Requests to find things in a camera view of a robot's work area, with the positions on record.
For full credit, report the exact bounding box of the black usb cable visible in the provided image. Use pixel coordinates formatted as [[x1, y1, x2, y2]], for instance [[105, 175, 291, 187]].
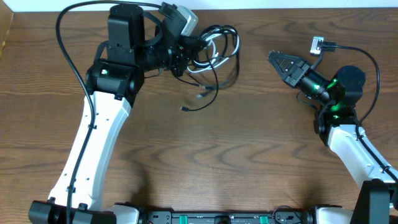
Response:
[[180, 24, 241, 113], [174, 26, 240, 100]]

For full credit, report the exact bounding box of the camera black cable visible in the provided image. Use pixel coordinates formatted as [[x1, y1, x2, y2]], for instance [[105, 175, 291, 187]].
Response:
[[55, 0, 165, 224], [322, 42, 398, 184]]

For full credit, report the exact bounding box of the wooden side panel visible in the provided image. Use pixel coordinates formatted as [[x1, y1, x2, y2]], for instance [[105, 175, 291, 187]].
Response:
[[0, 0, 14, 55]]

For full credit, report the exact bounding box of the right camera black cable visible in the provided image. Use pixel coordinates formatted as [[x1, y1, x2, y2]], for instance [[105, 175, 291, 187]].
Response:
[[322, 42, 398, 184]]

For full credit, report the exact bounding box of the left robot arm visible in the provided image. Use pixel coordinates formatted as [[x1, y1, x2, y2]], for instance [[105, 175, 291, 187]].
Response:
[[29, 1, 206, 223]]

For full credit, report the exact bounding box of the white usb cable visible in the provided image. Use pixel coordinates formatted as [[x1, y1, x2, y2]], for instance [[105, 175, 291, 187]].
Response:
[[186, 32, 241, 74]]

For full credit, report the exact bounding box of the left camera black cable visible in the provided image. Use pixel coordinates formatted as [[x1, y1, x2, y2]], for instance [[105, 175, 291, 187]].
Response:
[[55, 0, 165, 224]]

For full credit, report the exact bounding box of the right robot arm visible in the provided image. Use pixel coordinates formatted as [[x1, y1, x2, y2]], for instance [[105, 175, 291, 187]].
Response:
[[268, 51, 397, 223]]

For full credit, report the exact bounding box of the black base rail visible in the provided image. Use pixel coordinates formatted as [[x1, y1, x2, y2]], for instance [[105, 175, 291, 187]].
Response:
[[136, 203, 343, 224]]

